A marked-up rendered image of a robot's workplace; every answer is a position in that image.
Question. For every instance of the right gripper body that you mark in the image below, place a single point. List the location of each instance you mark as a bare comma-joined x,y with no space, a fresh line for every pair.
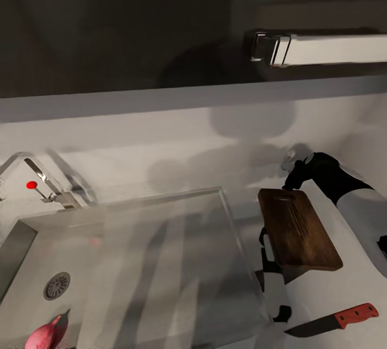
294,178

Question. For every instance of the cabinet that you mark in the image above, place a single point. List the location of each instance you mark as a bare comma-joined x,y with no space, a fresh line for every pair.
56,47

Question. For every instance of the cutting board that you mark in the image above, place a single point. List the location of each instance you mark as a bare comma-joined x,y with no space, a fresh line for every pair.
299,238

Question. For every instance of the vidalia onion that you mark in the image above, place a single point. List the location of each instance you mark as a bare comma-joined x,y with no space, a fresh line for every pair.
44,337

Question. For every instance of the drop in sink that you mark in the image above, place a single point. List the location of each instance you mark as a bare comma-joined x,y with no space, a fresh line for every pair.
169,271

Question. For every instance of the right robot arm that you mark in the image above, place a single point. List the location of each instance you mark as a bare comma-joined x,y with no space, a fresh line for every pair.
363,207

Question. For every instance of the parer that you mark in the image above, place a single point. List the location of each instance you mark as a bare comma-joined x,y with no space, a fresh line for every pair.
335,321

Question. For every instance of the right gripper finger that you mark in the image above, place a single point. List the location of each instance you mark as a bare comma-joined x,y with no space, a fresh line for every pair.
287,187

